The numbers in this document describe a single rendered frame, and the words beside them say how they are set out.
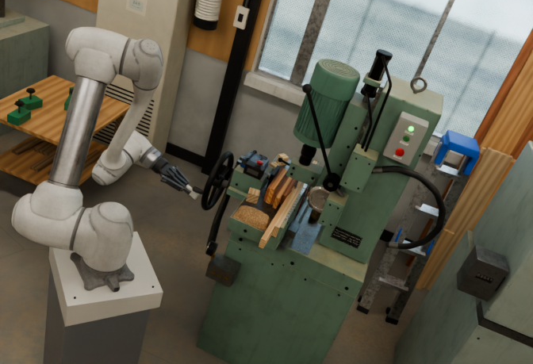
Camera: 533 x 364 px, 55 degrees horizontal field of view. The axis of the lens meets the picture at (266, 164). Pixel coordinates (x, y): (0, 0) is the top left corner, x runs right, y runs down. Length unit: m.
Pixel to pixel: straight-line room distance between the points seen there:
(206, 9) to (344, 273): 1.88
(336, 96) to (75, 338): 1.27
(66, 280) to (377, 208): 1.17
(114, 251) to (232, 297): 0.73
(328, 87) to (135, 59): 0.69
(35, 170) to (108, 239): 1.57
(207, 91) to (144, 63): 1.86
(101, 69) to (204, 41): 1.77
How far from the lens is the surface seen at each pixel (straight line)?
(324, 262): 2.11
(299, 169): 2.11
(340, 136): 1.97
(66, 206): 1.82
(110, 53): 1.81
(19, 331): 2.69
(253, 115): 3.56
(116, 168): 2.18
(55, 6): 4.05
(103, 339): 2.05
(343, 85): 1.89
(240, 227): 1.99
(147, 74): 1.82
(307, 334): 2.36
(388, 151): 1.85
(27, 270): 2.94
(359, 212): 2.06
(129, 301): 1.93
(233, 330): 2.50
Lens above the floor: 2.11
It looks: 31 degrees down
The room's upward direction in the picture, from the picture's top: 18 degrees clockwise
